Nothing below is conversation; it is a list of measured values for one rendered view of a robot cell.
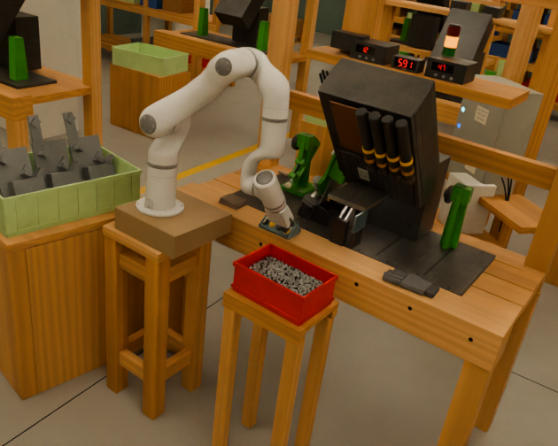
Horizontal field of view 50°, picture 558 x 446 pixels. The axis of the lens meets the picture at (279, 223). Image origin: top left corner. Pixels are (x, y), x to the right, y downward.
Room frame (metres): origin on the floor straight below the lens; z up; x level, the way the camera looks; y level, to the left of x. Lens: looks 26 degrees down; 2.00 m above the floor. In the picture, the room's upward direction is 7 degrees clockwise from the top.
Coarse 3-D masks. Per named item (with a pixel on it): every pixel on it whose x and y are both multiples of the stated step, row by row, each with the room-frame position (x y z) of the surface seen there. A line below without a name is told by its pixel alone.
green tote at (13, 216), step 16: (32, 160) 2.47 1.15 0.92; (112, 160) 2.58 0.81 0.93; (112, 176) 2.33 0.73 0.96; (128, 176) 2.39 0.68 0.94; (32, 192) 2.08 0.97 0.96; (48, 192) 2.12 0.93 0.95; (64, 192) 2.17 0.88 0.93; (80, 192) 2.22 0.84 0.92; (96, 192) 2.28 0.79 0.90; (112, 192) 2.34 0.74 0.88; (128, 192) 2.39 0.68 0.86; (0, 208) 2.01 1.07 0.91; (16, 208) 2.02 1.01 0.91; (32, 208) 2.07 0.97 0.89; (48, 208) 2.12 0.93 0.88; (64, 208) 2.17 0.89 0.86; (80, 208) 2.22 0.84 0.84; (96, 208) 2.27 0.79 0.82; (112, 208) 2.33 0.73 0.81; (0, 224) 2.01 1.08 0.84; (16, 224) 2.02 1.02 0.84; (32, 224) 2.06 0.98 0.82; (48, 224) 2.11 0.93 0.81
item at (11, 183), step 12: (0, 144) 2.30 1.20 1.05; (12, 156) 2.31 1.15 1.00; (24, 156) 2.34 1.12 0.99; (0, 168) 2.25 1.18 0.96; (12, 168) 2.28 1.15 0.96; (0, 180) 2.23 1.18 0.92; (12, 180) 2.26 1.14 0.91; (24, 180) 2.24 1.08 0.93; (36, 180) 2.28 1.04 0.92; (12, 192) 2.21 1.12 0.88; (24, 192) 2.22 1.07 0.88
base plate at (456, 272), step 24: (240, 192) 2.47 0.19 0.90; (288, 192) 2.54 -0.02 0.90; (312, 192) 2.58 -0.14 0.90; (360, 240) 2.15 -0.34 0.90; (384, 240) 2.18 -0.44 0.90; (408, 240) 2.21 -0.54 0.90; (432, 240) 2.24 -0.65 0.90; (408, 264) 2.01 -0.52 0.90; (432, 264) 2.03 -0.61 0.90; (456, 264) 2.06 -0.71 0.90; (480, 264) 2.08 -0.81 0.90; (456, 288) 1.87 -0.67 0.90
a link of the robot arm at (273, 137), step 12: (264, 120) 1.95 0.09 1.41; (276, 120) 1.93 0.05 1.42; (264, 132) 1.94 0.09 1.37; (276, 132) 1.93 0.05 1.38; (264, 144) 1.94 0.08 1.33; (276, 144) 1.93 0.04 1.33; (252, 156) 1.96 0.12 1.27; (264, 156) 1.94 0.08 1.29; (276, 156) 1.94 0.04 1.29; (252, 168) 1.99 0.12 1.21; (240, 180) 1.99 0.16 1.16; (252, 180) 1.97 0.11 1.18
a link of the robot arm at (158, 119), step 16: (240, 48) 2.05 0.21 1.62; (208, 64) 1.99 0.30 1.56; (224, 64) 1.94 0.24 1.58; (240, 64) 1.96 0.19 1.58; (208, 80) 2.01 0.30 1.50; (224, 80) 1.95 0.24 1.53; (176, 96) 2.07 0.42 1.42; (192, 96) 2.05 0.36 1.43; (208, 96) 2.04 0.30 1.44; (144, 112) 2.06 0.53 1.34; (160, 112) 2.05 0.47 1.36; (176, 112) 2.05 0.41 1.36; (192, 112) 2.07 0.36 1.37; (144, 128) 2.05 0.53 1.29; (160, 128) 2.04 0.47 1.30
